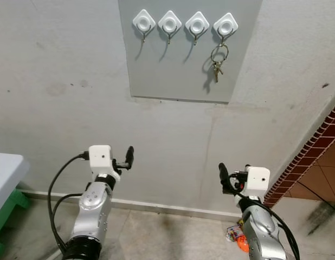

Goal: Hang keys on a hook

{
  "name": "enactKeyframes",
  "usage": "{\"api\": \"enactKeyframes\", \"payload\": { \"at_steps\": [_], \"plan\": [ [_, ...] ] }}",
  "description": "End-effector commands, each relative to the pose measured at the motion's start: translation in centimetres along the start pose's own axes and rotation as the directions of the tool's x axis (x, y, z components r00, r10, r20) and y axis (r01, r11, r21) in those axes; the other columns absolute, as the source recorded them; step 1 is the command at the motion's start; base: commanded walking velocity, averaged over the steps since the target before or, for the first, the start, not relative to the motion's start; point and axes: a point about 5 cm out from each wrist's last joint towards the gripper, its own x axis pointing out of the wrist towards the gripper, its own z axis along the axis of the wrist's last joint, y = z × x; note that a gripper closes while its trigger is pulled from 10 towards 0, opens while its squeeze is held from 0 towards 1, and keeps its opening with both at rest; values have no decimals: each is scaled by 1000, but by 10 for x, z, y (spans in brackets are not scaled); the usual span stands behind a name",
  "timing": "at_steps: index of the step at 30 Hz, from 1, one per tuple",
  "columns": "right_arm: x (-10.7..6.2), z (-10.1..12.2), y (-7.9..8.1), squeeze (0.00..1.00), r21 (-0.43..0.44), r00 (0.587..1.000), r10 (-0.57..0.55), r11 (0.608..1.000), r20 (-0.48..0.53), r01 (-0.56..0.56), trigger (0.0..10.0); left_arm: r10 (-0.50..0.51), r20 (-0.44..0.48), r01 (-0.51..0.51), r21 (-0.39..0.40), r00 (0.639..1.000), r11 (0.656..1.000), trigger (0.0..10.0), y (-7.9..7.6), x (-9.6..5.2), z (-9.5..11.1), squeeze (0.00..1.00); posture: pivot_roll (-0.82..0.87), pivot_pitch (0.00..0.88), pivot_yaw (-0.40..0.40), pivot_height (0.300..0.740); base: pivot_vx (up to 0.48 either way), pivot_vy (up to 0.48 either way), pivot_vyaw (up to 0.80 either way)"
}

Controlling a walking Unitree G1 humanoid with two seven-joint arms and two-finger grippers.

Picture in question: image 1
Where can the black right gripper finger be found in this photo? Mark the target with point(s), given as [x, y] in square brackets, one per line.
[224, 177]

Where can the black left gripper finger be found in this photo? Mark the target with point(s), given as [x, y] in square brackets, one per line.
[129, 157]

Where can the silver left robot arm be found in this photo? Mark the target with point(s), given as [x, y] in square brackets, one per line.
[94, 208]

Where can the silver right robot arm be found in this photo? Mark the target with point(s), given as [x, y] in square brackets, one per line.
[262, 233]

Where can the small colourful clear packet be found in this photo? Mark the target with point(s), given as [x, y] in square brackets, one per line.
[232, 233]

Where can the orange plastic object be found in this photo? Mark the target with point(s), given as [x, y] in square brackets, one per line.
[243, 245]

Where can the white table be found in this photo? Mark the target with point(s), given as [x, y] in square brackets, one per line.
[5, 173]

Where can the green plastic stool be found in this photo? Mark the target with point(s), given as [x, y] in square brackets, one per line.
[10, 205]

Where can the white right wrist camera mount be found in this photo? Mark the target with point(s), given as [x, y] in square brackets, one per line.
[257, 181]

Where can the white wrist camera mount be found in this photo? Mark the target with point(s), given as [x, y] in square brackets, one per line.
[100, 156]
[257, 181]

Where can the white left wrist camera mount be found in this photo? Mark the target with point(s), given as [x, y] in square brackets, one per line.
[100, 156]

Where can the grey wall panel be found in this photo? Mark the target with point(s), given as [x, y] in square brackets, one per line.
[173, 76]

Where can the white diamond wall hook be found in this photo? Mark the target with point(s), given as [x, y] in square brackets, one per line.
[225, 25]
[197, 24]
[144, 21]
[169, 23]

